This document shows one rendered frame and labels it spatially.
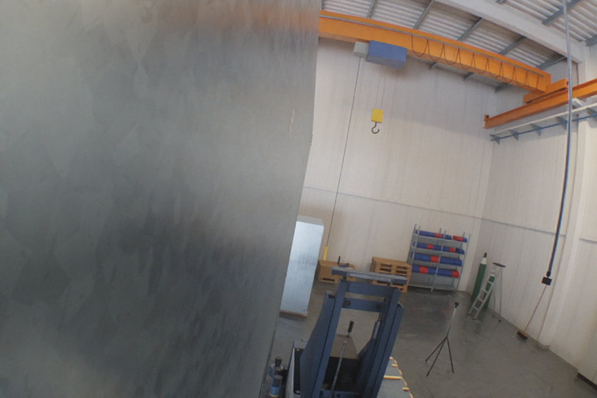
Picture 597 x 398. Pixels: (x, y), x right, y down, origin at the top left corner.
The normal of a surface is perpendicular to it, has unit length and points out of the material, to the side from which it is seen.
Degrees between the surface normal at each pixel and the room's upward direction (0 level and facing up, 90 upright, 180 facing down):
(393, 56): 90
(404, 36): 90
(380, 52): 90
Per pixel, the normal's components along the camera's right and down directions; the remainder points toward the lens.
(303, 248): -0.04, -0.03
